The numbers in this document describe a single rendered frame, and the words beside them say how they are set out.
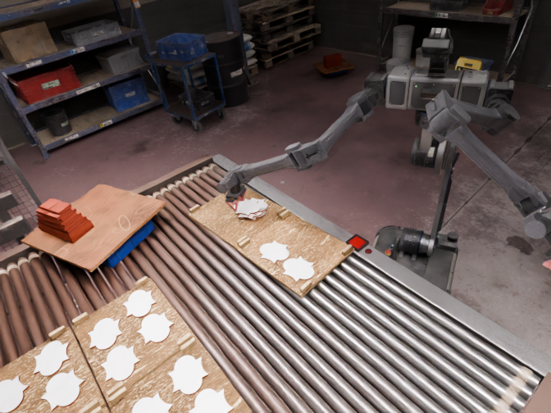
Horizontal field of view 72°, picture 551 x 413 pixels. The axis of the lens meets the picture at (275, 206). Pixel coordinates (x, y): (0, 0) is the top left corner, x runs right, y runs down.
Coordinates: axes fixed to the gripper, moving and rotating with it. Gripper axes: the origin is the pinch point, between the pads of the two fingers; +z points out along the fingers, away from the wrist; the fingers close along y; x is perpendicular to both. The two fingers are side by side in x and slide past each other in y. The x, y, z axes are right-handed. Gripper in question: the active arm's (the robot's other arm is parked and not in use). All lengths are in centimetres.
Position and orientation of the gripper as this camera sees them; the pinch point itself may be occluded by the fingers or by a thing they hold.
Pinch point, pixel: (238, 204)
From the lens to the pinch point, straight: 194.6
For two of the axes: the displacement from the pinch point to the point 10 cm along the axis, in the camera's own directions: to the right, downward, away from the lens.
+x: 9.3, 1.4, -3.3
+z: 1.0, 7.7, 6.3
